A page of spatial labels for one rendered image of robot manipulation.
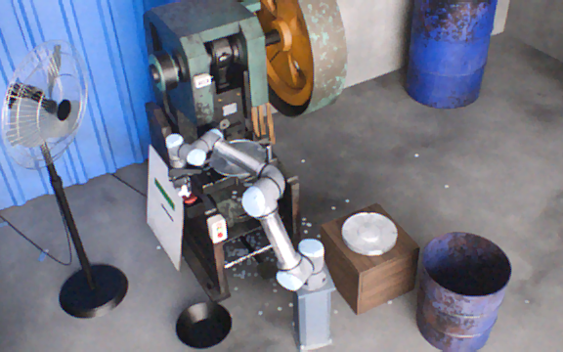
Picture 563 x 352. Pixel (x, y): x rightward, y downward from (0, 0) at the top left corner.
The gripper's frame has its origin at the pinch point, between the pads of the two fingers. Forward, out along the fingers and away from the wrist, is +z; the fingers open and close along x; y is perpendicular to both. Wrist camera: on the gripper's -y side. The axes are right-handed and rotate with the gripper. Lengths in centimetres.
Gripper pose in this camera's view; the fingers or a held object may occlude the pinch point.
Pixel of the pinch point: (188, 194)
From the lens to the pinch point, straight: 314.8
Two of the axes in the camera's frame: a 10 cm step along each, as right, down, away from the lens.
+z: 0.4, 7.7, 6.4
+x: 4.9, 5.4, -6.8
